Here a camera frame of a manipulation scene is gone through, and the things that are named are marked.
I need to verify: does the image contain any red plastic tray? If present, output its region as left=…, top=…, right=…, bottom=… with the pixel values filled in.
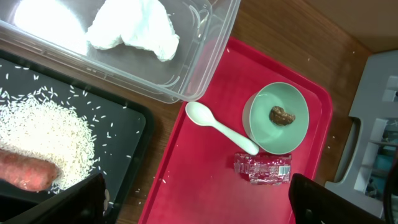
left=139, top=39, right=333, bottom=223

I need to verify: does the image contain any orange carrot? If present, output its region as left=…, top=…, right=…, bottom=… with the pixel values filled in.
left=1, top=150, right=58, bottom=192

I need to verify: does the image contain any red snack wrapper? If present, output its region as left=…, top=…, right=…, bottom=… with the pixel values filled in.
left=233, top=153, right=292, bottom=185

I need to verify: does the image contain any white plastic spoon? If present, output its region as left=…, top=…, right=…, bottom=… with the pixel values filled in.
left=185, top=101, right=259, bottom=155

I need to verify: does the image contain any white napkin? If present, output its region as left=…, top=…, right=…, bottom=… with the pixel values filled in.
left=86, top=0, right=180, bottom=62

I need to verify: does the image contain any brown food scrap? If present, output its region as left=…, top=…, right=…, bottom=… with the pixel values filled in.
left=269, top=106, right=295, bottom=126

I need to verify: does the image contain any clear plastic bin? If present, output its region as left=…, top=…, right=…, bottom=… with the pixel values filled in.
left=1, top=0, right=240, bottom=103

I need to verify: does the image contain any black tray bin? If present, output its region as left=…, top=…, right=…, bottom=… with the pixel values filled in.
left=1, top=51, right=155, bottom=223

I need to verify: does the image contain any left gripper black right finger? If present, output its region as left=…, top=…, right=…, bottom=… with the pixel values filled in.
left=289, top=173, right=385, bottom=224

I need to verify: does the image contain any grey dishwasher rack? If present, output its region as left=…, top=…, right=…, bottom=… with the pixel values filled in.
left=325, top=50, right=397, bottom=217

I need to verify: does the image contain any white rice pile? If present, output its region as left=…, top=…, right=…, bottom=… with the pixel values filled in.
left=0, top=63, right=142, bottom=195

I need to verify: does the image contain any green bowl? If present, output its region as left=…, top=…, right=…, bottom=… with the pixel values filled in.
left=242, top=82, right=310, bottom=154

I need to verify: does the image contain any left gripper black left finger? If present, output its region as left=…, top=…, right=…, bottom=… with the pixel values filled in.
left=3, top=174, right=106, bottom=224

